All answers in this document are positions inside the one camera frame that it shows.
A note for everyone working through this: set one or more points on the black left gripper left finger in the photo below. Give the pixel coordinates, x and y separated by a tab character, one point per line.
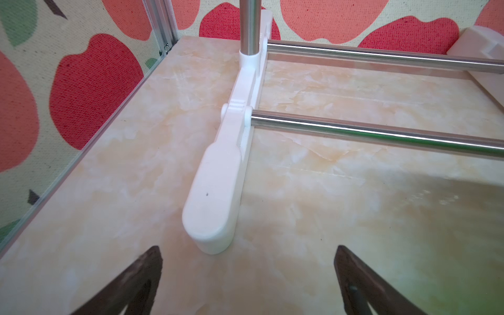
131	292

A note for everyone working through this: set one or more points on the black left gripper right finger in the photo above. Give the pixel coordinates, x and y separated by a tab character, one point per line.
364	291

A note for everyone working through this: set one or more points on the steel white clothes rack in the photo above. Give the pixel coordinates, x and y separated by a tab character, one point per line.
211	210

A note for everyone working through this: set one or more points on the left aluminium frame post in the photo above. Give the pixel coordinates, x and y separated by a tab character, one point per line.
162	18

